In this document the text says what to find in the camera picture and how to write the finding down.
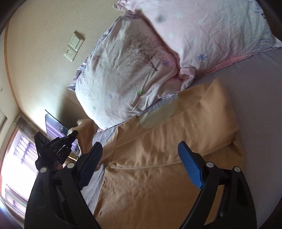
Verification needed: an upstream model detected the white wall switch socket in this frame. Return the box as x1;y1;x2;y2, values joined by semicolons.
64;31;85;62

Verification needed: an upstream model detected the window with purple curtain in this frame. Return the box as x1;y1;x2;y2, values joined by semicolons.
1;114;38;223

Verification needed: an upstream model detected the tan yellow garment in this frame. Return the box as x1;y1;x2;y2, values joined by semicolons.
75;77;244;229

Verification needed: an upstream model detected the white pillow with tree print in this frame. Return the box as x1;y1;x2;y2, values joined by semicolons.
68;11;194;130

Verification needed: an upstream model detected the grey purple bed sheet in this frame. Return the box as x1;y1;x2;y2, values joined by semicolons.
82;48;281;226

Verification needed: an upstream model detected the pink floral pillow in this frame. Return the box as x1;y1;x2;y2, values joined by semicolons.
114;1;281;76

